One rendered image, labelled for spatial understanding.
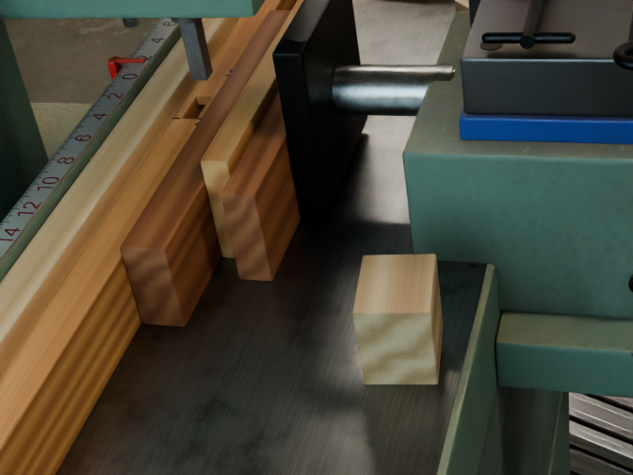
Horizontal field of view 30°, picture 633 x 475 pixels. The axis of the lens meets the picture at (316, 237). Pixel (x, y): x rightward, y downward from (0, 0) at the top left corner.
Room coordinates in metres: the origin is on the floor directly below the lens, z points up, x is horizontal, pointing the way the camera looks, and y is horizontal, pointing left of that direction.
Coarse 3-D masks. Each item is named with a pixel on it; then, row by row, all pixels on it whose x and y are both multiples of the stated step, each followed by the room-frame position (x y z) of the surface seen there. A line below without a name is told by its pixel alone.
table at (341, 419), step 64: (384, 0) 0.72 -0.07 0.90; (448, 0) 0.70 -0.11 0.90; (384, 64) 0.63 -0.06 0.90; (384, 128) 0.56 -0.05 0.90; (384, 192) 0.50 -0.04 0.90; (320, 256) 0.45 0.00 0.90; (192, 320) 0.42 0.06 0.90; (256, 320) 0.41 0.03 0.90; (320, 320) 0.41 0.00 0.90; (448, 320) 0.39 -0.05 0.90; (512, 320) 0.42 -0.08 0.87; (576, 320) 0.41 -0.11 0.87; (128, 384) 0.39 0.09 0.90; (192, 384) 0.38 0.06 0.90; (256, 384) 0.37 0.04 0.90; (320, 384) 0.36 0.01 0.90; (448, 384) 0.35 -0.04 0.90; (512, 384) 0.40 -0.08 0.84; (576, 384) 0.39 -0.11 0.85; (128, 448) 0.35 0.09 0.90; (192, 448) 0.34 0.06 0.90; (256, 448) 0.33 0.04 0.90; (320, 448) 0.33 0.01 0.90; (384, 448) 0.32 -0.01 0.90; (448, 448) 0.32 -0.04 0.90
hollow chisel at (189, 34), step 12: (180, 24) 0.56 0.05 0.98; (192, 24) 0.55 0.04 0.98; (192, 36) 0.56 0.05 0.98; (204, 36) 0.56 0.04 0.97; (192, 48) 0.56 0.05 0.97; (204, 48) 0.56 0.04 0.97; (192, 60) 0.56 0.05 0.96; (204, 60) 0.56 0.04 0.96; (192, 72) 0.56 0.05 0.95; (204, 72) 0.55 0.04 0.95
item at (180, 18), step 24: (0, 0) 0.56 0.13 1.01; (24, 0) 0.55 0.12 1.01; (48, 0) 0.55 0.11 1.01; (72, 0) 0.54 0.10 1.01; (96, 0) 0.54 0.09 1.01; (120, 0) 0.53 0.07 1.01; (144, 0) 0.53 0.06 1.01; (168, 0) 0.52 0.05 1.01; (192, 0) 0.52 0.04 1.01; (216, 0) 0.52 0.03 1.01; (240, 0) 0.51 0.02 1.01; (264, 0) 0.53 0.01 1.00
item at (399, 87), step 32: (320, 0) 0.53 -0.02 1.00; (288, 32) 0.50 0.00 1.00; (320, 32) 0.51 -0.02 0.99; (352, 32) 0.56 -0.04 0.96; (288, 64) 0.48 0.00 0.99; (320, 64) 0.50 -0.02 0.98; (352, 64) 0.55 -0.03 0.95; (288, 96) 0.48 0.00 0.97; (320, 96) 0.49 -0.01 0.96; (352, 96) 0.51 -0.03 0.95; (384, 96) 0.50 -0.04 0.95; (416, 96) 0.49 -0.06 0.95; (288, 128) 0.48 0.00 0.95; (320, 128) 0.49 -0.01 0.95; (352, 128) 0.53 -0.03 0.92; (320, 160) 0.48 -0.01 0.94; (320, 192) 0.48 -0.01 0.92
